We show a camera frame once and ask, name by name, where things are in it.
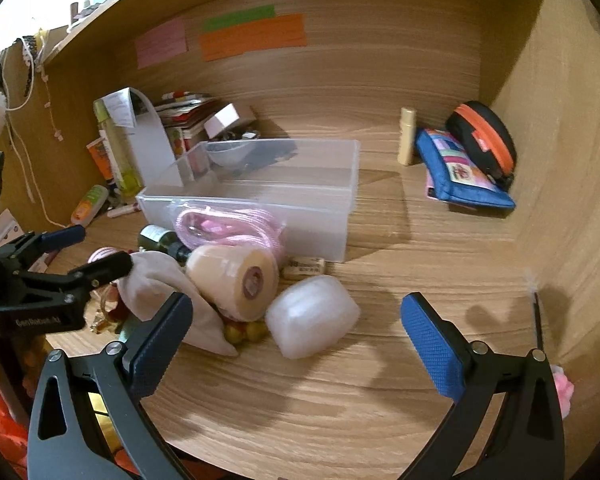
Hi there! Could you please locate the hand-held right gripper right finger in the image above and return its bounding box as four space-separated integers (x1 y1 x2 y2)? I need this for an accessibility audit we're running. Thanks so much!
401 292 566 480

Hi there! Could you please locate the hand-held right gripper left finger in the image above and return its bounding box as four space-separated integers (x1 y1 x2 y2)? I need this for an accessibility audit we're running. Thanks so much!
26 292 201 480

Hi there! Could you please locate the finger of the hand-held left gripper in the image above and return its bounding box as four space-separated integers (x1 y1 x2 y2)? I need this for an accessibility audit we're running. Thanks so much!
0 225 87 273
0 251 134 336

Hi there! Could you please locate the pink round jar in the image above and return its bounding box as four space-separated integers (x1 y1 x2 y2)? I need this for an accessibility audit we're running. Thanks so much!
87 246 126 266

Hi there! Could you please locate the beige cloth pouch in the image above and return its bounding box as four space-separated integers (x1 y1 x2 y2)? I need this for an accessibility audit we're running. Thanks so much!
116 251 240 358

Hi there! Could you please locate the beige tape roll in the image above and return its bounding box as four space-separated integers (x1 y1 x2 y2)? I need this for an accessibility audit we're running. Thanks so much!
186 245 280 322

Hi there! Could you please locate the white soft packet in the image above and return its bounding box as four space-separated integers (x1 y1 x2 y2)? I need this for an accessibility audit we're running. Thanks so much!
265 276 361 360

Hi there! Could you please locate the clear plastic storage box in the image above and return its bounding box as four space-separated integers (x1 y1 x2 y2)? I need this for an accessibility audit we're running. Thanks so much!
136 138 362 264

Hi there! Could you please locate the wooden desktop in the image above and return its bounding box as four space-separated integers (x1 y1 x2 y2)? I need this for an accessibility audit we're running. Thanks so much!
45 102 548 480

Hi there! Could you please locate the small green orange tube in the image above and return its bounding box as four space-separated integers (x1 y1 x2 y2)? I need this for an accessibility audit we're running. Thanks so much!
70 185 110 227

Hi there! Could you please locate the dark green bottle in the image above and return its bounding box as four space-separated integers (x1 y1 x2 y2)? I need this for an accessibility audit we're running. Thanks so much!
139 225 193 263

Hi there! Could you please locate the tall green bottle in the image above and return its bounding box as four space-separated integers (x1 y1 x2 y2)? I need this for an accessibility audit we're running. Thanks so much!
94 99 143 201

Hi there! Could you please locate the thin black brush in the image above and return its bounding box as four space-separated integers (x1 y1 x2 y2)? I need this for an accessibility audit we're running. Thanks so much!
530 270 546 351

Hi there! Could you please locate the white curved stand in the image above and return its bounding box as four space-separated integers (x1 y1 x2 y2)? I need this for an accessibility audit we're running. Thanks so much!
127 87 183 191

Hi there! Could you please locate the pink plush toy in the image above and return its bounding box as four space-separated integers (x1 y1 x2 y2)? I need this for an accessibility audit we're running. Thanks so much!
552 367 576 408

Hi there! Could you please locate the white paper slip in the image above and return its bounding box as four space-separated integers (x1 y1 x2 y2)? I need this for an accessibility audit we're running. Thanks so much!
105 89 137 128

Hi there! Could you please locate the white eraser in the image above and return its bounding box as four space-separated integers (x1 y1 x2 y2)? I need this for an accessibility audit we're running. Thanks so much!
284 256 327 278

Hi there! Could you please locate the blue patchwork pencil pouch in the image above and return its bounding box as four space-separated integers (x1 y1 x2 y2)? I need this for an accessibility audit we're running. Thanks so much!
414 127 517 211

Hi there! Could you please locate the orange cloth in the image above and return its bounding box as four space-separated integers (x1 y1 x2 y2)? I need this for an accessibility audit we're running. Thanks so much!
0 340 36 461

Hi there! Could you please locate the bowl of trinkets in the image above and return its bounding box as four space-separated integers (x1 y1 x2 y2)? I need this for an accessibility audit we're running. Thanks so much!
205 139 253 168

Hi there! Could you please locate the stack of books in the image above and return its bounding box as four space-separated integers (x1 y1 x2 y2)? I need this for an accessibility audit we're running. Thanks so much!
152 91 226 161

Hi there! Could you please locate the small white box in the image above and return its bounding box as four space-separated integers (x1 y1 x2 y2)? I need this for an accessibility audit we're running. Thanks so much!
203 103 257 140

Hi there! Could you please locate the cream tube bottle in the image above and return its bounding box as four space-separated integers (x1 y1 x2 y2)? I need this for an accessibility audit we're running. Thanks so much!
398 107 418 166

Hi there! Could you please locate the pink sticky note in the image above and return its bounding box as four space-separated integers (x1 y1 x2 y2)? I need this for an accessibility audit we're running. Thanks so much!
134 16 189 70

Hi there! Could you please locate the black case with orange zipper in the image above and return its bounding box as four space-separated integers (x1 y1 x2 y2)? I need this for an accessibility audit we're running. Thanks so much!
445 101 518 192

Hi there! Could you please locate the orange sticky note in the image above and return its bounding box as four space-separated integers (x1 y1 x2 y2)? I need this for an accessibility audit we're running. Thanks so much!
198 13 307 62

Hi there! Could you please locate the green sticky note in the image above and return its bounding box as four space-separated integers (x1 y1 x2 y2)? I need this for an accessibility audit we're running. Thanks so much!
201 5 277 33

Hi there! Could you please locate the white cable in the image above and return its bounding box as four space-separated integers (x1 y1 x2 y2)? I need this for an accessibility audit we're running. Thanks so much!
0 40 73 228

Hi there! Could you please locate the yellow green bead string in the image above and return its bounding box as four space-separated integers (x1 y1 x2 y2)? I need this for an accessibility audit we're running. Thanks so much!
223 321 270 346

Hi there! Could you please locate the hanging bead string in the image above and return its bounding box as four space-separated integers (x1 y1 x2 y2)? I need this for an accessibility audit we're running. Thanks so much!
40 67 65 145

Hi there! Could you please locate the pink cable in plastic bag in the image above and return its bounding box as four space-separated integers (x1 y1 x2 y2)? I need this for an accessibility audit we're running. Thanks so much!
169 199 288 261

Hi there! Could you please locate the black dotted strap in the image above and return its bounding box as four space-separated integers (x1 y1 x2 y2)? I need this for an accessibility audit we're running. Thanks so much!
21 35 37 98

